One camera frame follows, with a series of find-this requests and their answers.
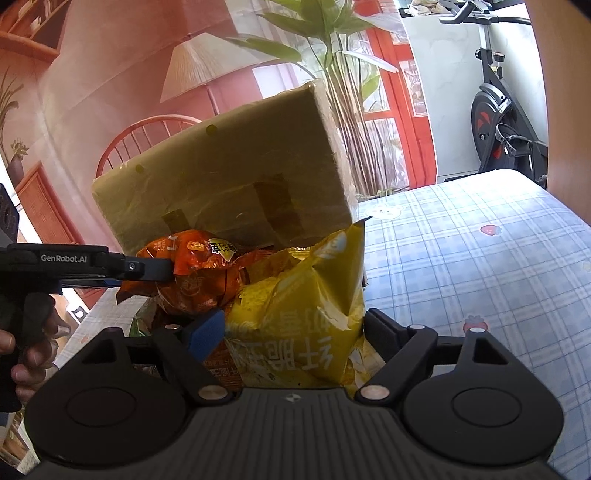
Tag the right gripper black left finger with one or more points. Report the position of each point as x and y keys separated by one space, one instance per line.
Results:
x=183 y=343

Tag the tall green bamboo plant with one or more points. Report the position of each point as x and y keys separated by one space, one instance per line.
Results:
x=326 y=42

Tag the yellow chips bag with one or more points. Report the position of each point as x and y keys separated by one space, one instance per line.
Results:
x=299 y=321

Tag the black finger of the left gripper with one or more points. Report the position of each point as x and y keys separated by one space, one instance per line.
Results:
x=126 y=268

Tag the woven lamp shade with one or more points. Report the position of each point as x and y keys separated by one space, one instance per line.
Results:
x=201 y=59

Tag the orange chips bag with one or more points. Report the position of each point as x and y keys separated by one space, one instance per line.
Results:
x=207 y=272

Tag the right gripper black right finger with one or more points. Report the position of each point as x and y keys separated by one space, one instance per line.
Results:
x=407 y=352

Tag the brown cardboard box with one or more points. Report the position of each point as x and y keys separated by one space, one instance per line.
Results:
x=269 y=173

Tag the wooden headboard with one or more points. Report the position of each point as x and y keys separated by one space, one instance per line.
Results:
x=562 y=32

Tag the person's left hand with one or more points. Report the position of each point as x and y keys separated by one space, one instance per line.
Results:
x=29 y=362

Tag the black exercise bike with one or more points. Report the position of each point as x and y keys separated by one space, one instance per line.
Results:
x=503 y=135

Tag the red wooden chair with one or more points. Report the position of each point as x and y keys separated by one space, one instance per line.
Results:
x=141 y=136

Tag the blue plaid bed sheet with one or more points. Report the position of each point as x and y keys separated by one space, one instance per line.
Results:
x=495 y=264

